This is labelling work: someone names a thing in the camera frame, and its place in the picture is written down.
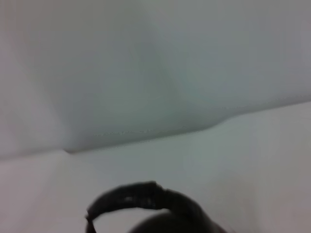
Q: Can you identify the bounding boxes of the black round teapot with handle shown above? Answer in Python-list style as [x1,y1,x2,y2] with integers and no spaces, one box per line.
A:
[84,181,235,233]

